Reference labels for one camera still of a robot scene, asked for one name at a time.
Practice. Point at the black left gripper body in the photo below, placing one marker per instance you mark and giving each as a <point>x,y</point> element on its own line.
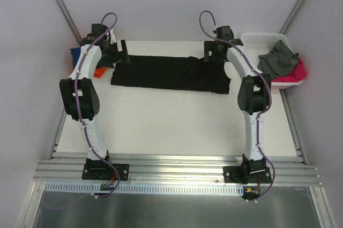
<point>124,50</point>

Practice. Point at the white slotted cable duct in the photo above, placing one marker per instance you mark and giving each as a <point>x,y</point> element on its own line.
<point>146,189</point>

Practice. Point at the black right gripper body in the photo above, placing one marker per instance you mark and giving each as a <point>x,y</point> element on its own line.
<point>211,52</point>

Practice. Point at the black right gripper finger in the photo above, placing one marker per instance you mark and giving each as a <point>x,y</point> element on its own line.
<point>208,56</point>
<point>209,46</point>

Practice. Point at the left corner aluminium post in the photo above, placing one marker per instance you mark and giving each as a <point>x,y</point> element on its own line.
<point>68,19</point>

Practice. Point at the aluminium mounting rail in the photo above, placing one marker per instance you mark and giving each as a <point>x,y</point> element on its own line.
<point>169,169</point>

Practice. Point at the orange t shirt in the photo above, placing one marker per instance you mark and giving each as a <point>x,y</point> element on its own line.
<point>99,72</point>

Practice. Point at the black t shirt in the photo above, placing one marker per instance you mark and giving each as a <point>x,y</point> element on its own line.
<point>173,73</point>

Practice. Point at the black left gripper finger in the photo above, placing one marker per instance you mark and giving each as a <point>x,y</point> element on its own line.
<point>125,60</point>
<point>123,53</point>

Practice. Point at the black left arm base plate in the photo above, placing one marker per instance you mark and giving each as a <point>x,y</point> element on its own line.
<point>103,171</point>

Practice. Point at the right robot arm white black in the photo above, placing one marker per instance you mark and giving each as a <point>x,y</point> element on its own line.
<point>254,99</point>

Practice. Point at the pink t shirt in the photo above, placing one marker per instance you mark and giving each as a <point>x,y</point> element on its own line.
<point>298,74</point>

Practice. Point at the right corner aluminium post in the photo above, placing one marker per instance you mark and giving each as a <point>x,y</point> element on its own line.
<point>292,16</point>

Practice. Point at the grey green t shirt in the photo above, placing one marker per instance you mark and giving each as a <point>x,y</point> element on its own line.
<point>279,62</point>

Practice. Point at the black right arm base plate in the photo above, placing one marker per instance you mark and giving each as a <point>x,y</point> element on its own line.
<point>235,174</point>

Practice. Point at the white plastic laundry basket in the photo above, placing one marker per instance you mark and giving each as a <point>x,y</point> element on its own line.
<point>258,43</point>

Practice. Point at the corner aluminium post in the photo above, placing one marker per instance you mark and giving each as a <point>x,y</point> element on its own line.
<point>292,16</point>
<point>68,19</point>

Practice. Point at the blue t shirt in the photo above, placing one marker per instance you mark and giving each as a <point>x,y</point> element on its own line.
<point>75,53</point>

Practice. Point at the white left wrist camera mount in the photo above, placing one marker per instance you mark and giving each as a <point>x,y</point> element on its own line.
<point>111,38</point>

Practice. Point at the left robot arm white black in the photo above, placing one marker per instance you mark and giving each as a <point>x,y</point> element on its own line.
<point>81,102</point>

